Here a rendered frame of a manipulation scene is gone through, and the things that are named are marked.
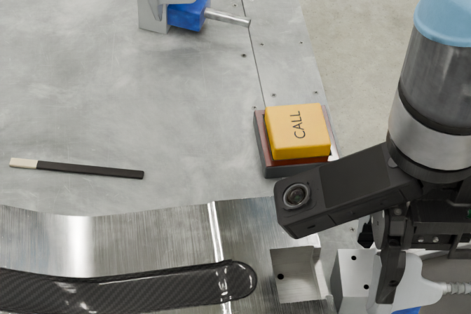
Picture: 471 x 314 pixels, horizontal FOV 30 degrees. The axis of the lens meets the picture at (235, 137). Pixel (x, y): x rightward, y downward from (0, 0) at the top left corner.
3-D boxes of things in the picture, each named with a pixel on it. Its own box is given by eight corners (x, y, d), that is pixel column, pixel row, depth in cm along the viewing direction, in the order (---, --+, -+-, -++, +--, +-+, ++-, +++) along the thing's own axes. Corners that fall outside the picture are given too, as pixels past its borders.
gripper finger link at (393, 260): (397, 316, 72) (412, 230, 67) (378, 316, 71) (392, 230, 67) (386, 277, 76) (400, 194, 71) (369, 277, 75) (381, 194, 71)
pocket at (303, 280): (315, 266, 79) (320, 244, 76) (328, 319, 76) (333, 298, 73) (265, 271, 79) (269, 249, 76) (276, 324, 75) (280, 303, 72)
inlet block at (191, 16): (254, 26, 107) (257, -9, 103) (242, 53, 104) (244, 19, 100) (152, 1, 109) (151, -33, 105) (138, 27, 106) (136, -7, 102)
